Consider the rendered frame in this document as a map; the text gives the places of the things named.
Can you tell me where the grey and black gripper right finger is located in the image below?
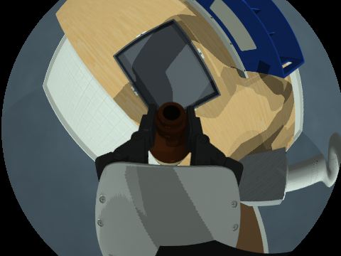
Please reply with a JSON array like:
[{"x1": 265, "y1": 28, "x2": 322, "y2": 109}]
[{"x1": 185, "y1": 105, "x2": 244, "y2": 187}]

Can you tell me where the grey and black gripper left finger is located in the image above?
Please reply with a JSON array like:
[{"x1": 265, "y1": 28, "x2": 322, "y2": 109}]
[{"x1": 95, "y1": 104, "x2": 157, "y2": 180}]

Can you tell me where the brown glass bottle with beige label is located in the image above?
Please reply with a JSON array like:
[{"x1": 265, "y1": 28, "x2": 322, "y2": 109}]
[{"x1": 150, "y1": 102, "x2": 190, "y2": 166}]

